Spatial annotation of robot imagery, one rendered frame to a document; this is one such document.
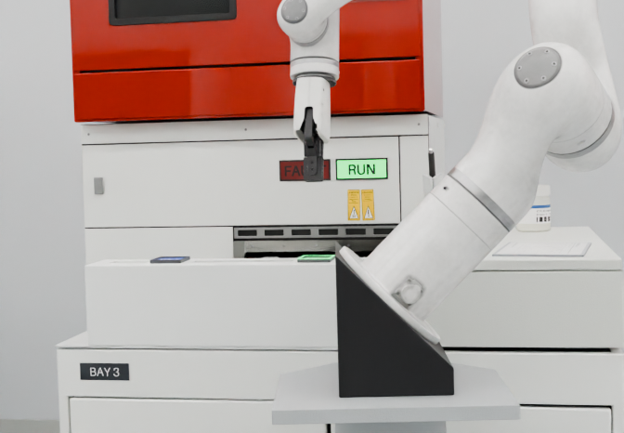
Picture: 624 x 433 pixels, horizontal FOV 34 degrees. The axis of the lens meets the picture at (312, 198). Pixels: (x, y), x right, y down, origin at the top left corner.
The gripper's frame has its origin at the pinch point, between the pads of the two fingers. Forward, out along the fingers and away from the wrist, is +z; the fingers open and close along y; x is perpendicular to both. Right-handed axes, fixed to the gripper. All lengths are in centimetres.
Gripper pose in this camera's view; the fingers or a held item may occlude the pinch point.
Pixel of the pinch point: (313, 169)
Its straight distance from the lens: 175.2
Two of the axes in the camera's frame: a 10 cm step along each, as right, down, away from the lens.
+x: 9.8, -0.2, -1.8
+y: -1.8, -1.5, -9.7
